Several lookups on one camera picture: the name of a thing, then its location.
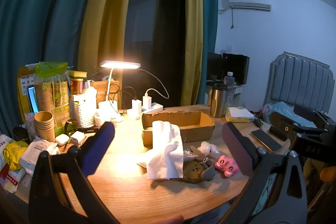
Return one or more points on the person's right hand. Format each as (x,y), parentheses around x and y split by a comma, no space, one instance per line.
(328,174)

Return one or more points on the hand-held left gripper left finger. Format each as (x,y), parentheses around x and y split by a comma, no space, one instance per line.
(98,146)

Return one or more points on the white desk lamp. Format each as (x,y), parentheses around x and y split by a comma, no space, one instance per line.
(120,64)

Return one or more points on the brown cardboard box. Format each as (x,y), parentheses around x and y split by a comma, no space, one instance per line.
(195,121)

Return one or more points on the wooden box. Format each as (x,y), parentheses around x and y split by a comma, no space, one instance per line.
(103,90)

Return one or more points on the yellow snack packet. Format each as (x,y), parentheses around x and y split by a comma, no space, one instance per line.
(14,155)

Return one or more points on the black car key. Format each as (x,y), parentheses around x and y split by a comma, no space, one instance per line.
(258,123)

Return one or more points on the red jar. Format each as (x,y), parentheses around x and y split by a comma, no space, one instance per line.
(77,86)

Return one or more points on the teal curtain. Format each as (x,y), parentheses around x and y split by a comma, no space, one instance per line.
(210,29)
(39,16)

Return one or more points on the white plastic bag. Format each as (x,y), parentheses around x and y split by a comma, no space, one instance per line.
(208,148)

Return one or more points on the grey bed headboard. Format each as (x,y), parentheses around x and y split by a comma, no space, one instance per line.
(299,82)

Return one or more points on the black round lid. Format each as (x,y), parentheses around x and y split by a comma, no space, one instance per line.
(21,133)

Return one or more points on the small white charger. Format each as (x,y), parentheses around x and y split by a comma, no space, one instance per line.
(136,106)

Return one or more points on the small white shelf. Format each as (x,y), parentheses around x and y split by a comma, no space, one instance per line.
(238,94)

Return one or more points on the white adapter cube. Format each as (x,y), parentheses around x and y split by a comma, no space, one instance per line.
(62,140)
(77,137)

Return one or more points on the clear water bottle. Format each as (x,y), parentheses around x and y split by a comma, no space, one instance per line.
(229,79)

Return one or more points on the white wipes packet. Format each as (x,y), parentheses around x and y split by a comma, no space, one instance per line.
(36,151)

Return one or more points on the dark glass window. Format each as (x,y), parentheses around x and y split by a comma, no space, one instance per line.
(155,29)

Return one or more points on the bagged sleeve of paper cups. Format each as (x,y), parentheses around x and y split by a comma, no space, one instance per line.
(52,92)

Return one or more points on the white air conditioner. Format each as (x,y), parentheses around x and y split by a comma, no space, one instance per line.
(245,4)

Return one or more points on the pink plush toy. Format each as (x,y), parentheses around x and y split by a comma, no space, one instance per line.
(227,166)

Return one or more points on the yellow green sponge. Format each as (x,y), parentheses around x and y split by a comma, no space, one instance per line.
(78,74)

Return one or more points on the white power strip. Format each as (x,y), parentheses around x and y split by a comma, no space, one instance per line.
(149,109)

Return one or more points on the yellow curtain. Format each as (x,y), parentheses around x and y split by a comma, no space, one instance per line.
(194,43)
(105,16)

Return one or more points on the stack of brown paper cups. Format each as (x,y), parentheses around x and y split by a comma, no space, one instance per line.
(44,125)

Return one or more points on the yellow tissue pack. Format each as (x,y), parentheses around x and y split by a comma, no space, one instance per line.
(240,113)

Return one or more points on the grey dotted glove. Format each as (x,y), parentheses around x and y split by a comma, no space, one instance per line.
(208,172)

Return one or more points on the white towel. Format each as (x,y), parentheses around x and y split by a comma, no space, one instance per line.
(166,150)

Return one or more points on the light blue bedding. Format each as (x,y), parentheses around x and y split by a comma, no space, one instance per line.
(283,111)

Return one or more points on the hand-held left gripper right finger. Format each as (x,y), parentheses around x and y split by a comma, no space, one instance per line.
(236,148)

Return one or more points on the stainless steel tumbler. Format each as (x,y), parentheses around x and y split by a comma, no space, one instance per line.
(219,100)

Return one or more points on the black monitor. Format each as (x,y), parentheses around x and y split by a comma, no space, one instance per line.
(235,67)

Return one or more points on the tall white charger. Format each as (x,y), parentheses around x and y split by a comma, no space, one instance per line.
(147,100)

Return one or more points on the white wall socket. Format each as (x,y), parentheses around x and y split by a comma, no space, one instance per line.
(229,48)

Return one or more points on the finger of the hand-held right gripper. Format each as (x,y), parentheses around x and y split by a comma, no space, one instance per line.
(309,112)
(282,121)

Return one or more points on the white perforated basket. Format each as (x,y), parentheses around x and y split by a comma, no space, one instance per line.
(82,113)

